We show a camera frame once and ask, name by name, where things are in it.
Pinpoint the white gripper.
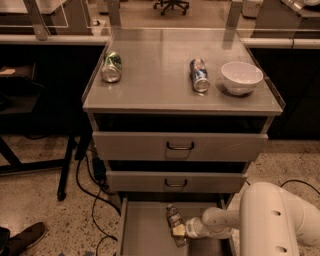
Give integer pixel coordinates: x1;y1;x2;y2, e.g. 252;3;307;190
172;217;208;239

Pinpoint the clear plastic water bottle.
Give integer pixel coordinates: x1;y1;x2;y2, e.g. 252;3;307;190
166;204;189;248

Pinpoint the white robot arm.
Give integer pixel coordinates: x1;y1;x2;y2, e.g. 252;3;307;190
166;182;320;256

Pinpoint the grey bottom drawer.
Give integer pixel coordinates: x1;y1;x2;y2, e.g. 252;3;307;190
116;197;236;256

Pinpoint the grey drawer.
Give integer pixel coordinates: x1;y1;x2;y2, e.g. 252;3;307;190
107;171;247;193
116;197;236;256
93;131;268;162

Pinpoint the grey middle drawer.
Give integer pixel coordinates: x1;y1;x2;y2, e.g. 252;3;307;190
107;171;247;193

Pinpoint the grey top drawer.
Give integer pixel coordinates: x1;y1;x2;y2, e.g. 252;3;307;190
93;131;268;162

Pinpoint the grey drawer cabinet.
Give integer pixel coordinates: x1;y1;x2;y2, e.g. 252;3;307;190
81;27;287;256

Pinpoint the black power adapter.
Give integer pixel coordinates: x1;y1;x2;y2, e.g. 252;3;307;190
92;158;106;181

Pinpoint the blue soda can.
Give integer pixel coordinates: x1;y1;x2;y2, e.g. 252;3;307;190
190;58;210;93

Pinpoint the white bowl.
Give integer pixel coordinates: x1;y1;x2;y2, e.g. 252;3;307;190
221;62;263;95

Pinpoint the dark shoe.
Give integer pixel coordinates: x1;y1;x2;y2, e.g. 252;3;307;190
0;222;47;256

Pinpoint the green soda can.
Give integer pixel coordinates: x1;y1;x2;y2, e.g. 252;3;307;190
101;51;122;83

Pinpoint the black office chair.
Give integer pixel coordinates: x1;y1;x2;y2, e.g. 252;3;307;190
153;0;190;16

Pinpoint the black floor cable right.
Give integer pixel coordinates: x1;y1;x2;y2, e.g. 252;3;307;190
245;179;320;196

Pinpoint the black floor cable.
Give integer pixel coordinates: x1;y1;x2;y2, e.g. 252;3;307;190
245;179;320;196
75;153;122;256

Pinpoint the black floor cable left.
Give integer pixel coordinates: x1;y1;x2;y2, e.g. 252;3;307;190
75;153;122;256

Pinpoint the black table frame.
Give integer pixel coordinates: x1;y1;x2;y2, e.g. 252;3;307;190
0;134;89;201

